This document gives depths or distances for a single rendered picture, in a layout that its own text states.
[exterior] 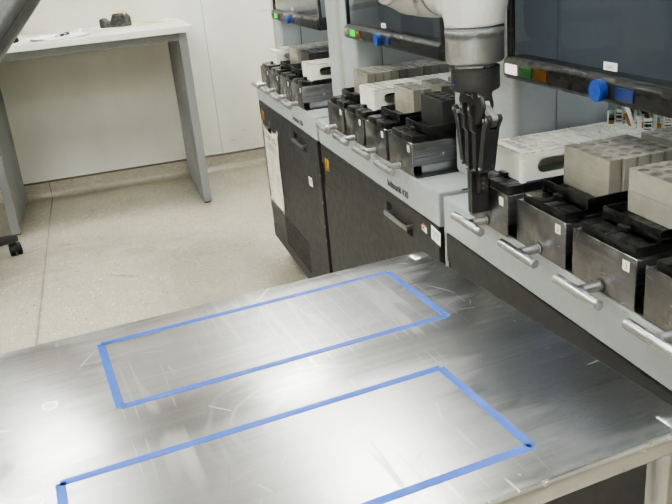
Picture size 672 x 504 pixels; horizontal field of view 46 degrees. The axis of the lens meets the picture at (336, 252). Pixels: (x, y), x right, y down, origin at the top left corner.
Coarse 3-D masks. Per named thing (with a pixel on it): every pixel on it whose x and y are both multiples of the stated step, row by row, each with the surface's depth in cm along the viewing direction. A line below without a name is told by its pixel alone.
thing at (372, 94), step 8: (448, 72) 200; (392, 80) 197; (400, 80) 195; (408, 80) 194; (416, 80) 194; (360, 88) 194; (368, 88) 189; (376, 88) 188; (384, 88) 187; (392, 88) 187; (360, 96) 195; (368, 96) 189; (376, 96) 187; (384, 96) 187; (392, 96) 198; (368, 104) 190; (376, 104) 187; (384, 104) 188; (392, 104) 189
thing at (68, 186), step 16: (176, 160) 462; (208, 160) 468; (224, 160) 471; (240, 160) 474; (256, 160) 477; (80, 176) 449; (96, 176) 452; (112, 176) 454; (128, 176) 457; (144, 176) 460; (160, 176) 462; (176, 176) 464; (0, 192) 439; (32, 192) 444; (48, 192) 447; (64, 192) 449; (80, 192) 450
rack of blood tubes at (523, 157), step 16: (576, 128) 134; (592, 128) 133; (608, 128) 132; (624, 128) 131; (640, 128) 130; (512, 144) 128; (528, 144) 128; (544, 144) 127; (560, 144) 126; (496, 160) 131; (512, 160) 125; (528, 160) 123; (544, 160) 135; (560, 160) 136; (512, 176) 126; (528, 176) 124; (544, 176) 125
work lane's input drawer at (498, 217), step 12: (492, 180) 127; (504, 180) 126; (540, 180) 124; (492, 192) 126; (504, 192) 124; (516, 192) 123; (492, 204) 127; (504, 204) 123; (516, 204) 123; (456, 216) 131; (480, 216) 132; (492, 216) 128; (504, 216) 124; (516, 216) 124; (468, 228) 127; (480, 228) 125; (504, 228) 125
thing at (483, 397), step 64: (192, 320) 87; (256, 320) 85; (320, 320) 84; (384, 320) 83; (448, 320) 81; (512, 320) 80; (0, 384) 77; (64, 384) 76; (128, 384) 75; (192, 384) 74; (256, 384) 73; (320, 384) 72; (384, 384) 71; (448, 384) 70; (512, 384) 69; (576, 384) 68; (0, 448) 67; (64, 448) 66; (128, 448) 65; (192, 448) 64; (256, 448) 63; (320, 448) 62; (384, 448) 62; (448, 448) 61; (512, 448) 60; (576, 448) 60; (640, 448) 59
